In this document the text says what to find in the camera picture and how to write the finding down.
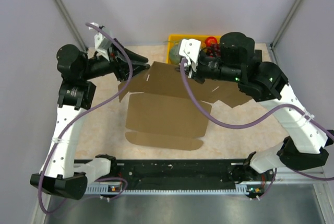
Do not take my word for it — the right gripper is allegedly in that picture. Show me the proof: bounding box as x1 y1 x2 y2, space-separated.
174 55 242 85

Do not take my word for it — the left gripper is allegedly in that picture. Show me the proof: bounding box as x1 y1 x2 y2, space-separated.
80 38 150 81

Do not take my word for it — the brown cardboard box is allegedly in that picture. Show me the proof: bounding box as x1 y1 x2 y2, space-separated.
117 61 255 151

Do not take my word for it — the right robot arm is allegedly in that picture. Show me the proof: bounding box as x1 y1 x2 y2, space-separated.
178 32 333 182

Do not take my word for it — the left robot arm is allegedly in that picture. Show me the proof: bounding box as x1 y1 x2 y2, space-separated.
30 43 150 200

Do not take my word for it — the dark purple grape bunch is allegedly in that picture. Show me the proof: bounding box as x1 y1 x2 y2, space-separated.
205 44 221 57

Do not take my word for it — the red apple at back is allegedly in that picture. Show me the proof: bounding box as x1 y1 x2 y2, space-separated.
205 36 218 47

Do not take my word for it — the green netted melon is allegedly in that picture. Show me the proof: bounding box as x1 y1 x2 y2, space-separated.
169 45 180 65

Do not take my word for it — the yellow plastic fruit bin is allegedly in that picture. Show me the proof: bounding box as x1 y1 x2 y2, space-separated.
165 34 221 64

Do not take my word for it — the white and black carton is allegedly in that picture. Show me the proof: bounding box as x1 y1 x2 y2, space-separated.
254 49 263 63

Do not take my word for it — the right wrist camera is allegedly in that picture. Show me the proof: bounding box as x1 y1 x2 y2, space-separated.
178 39 201 72

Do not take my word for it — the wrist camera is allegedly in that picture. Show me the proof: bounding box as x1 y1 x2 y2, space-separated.
178 39 201 72
88 22 112 62

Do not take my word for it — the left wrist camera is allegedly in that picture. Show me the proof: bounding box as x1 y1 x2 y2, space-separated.
88 22 112 62

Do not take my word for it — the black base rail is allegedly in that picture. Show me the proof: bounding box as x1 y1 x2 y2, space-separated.
73 159 323 196

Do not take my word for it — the left aluminium frame post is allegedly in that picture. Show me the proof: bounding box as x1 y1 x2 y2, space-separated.
53 0 88 52

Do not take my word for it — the aluminium frame post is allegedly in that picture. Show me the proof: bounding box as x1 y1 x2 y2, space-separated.
53 0 88 52
270 0 305 50

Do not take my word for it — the right aluminium frame post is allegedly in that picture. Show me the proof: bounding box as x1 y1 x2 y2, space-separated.
270 0 305 50

